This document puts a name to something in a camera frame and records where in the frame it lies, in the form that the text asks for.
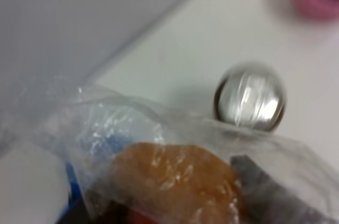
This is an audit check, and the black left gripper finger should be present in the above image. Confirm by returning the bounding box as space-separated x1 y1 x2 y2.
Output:
230 155 338 224

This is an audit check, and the plastic orange pastry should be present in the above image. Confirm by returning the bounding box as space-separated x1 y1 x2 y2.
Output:
17 80 338 223

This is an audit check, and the red beverage can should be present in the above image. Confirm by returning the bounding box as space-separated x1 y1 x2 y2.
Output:
213 62 287 132

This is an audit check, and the blue rolled towel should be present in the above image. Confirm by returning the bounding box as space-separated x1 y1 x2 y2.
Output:
65 135 132 211

